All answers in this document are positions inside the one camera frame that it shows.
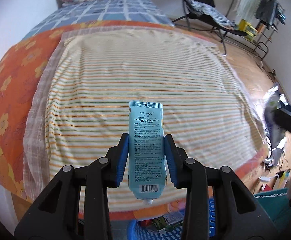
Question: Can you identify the green white carton box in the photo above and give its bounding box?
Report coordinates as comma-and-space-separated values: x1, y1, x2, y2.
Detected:
152, 211, 184, 235

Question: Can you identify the red tissue box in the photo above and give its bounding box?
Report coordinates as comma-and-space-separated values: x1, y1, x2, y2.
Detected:
138, 219, 153, 228

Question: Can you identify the light blue cream tube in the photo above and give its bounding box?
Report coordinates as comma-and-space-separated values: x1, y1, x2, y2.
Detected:
128, 101, 167, 205

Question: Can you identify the orange floral bedsheet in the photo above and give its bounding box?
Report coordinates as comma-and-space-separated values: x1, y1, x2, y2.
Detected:
0, 20, 273, 222

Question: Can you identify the yellow box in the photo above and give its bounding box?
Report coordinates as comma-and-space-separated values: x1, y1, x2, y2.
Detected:
238, 19, 258, 41

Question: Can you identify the clothes drying rack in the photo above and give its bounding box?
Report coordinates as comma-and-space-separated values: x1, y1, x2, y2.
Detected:
226, 0, 286, 60

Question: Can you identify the striped yellow towel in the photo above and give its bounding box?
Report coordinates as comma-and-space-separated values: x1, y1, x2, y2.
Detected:
23, 27, 265, 199

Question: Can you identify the patterned chair cushion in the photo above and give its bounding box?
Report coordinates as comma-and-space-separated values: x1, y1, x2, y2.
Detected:
184, 0, 237, 29

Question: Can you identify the black folding chair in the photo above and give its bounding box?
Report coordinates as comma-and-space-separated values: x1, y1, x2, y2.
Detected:
172, 0, 247, 56

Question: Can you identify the blue checkered mattress cover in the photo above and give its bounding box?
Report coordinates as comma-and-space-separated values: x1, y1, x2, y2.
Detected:
24, 0, 174, 39

